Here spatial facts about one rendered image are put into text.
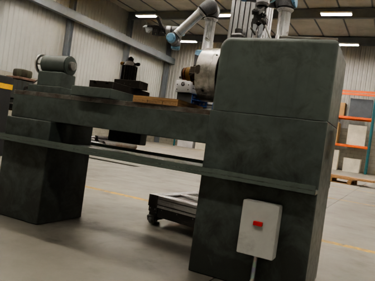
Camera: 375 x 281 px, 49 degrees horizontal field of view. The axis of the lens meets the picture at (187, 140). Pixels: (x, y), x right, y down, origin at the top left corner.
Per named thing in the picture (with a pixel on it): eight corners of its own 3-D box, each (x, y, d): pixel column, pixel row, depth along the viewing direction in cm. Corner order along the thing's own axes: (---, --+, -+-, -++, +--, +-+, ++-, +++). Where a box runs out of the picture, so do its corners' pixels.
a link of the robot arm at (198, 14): (218, 2, 317) (171, 45, 325) (220, 7, 327) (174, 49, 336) (208, -9, 319) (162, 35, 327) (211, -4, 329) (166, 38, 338)
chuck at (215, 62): (232, 100, 257) (236, 48, 250) (213, 106, 230) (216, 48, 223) (227, 100, 259) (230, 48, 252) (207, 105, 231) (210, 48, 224)
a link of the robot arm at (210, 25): (195, 67, 331) (203, -1, 331) (198, 70, 346) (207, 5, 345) (209, 68, 328) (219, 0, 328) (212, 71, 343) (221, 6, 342)
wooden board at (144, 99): (202, 113, 264) (203, 107, 264) (177, 106, 232) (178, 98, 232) (161, 108, 277) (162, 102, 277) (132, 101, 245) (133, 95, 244)
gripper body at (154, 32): (150, 34, 345) (164, 35, 342) (152, 24, 344) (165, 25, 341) (153, 35, 352) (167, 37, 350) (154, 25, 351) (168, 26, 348)
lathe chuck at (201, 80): (227, 100, 259) (230, 48, 252) (207, 105, 231) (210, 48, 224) (214, 98, 262) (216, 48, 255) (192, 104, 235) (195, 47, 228)
